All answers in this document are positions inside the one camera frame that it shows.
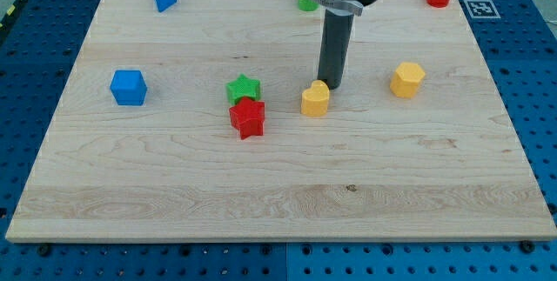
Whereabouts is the red star block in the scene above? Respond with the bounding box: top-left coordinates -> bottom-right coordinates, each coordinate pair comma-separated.
229,97 -> 265,139

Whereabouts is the yellow hexagon block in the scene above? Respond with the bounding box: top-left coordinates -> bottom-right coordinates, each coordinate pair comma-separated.
390,62 -> 426,98

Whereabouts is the white fiducial marker tag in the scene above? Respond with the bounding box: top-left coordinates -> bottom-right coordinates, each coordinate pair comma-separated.
464,0 -> 500,19

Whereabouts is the green star block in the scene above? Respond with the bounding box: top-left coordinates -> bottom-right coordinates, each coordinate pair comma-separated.
225,74 -> 261,105

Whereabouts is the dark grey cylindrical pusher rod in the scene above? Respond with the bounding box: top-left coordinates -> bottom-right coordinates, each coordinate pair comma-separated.
317,10 -> 354,90

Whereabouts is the blue hexagon block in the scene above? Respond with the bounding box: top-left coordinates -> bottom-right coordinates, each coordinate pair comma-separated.
110,70 -> 147,106

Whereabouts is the wooden board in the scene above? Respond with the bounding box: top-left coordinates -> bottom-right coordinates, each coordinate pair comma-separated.
6,0 -> 556,243

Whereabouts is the green block behind arm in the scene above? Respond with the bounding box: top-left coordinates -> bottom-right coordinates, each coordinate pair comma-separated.
298,0 -> 319,12

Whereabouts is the yellow heart block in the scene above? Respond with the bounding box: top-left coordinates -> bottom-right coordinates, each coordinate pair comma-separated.
300,80 -> 330,117

